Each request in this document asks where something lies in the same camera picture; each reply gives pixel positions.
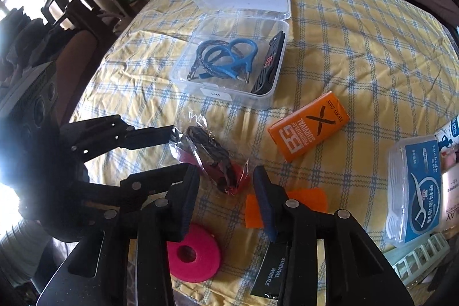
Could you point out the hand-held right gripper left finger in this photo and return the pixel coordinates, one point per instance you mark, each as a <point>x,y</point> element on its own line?
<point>186,209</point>

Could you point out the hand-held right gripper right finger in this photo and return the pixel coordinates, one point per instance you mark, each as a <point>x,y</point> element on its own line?
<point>267,205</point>

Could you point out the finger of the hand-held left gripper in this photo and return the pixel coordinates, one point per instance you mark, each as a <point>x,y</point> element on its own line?
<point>157,180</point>
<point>150,135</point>

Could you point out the orange cylindrical tool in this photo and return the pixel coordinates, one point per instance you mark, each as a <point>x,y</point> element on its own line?
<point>308,202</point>

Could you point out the pink spool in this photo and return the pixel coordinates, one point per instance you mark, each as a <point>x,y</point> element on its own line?
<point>204,255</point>

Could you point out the black whistle card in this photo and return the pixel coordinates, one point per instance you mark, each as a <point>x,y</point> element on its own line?
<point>269,266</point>

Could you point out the orange pocket booklet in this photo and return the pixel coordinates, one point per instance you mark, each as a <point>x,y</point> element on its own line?
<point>308,126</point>

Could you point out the brown cushioned chair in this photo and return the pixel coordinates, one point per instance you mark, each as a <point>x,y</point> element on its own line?
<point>75,55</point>

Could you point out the black folding tool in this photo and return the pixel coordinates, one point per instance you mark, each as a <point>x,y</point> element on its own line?
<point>269,58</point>

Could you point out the dark wooden chair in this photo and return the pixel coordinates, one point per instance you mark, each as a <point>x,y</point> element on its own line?
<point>82,12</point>

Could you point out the dental floss pick box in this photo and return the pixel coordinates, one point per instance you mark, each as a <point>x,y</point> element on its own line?
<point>419,191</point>

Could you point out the light green plastic basket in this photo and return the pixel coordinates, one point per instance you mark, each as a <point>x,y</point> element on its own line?
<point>423,255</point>

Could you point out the yellow checked tablecloth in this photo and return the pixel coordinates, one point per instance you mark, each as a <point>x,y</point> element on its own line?
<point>358,58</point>

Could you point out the pale pink box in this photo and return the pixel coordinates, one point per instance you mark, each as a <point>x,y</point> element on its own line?
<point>450,198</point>

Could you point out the white bottle blue label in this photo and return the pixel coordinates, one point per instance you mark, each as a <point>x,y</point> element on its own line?
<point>450,137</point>

